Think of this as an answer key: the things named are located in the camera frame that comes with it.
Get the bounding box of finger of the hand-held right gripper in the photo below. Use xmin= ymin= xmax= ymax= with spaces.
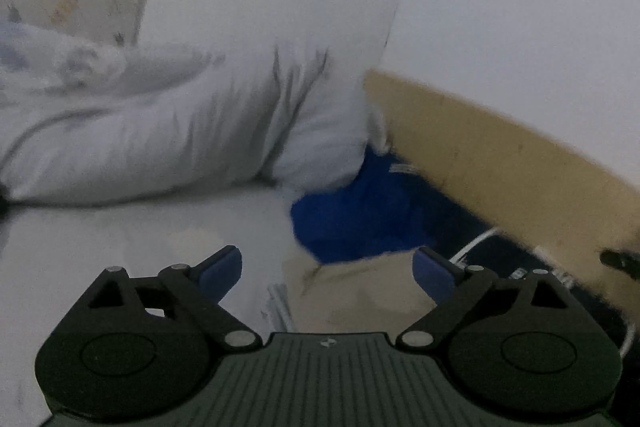
xmin=600 ymin=248 xmax=640 ymax=282

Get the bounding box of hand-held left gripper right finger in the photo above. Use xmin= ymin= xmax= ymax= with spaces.
xmin=395 ymin=246 xmax=573 ymax=352

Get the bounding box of light blue tree-print duvet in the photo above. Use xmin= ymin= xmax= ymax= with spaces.
xmin=0 ymin=19 xmax=386 ymax=208

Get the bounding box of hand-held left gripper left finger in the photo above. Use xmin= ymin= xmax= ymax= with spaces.
xmin=87 ymin=245 xmax=263 ymax=352

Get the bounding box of white cable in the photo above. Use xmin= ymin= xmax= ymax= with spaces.
xmin=449 ymin=227 xmax=632 ymax=360

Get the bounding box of wooden headboard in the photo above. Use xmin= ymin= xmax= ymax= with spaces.
xmin=362 ymin=69 xmax=640 ymax=308

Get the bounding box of beige shirt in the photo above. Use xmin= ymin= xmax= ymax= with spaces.
xmin=282 ymin=252 xmax=436 ymax=335

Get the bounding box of blue and navy jacket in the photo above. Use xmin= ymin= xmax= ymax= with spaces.
xmin=290 ymin=152 xmax=631 ymax=358

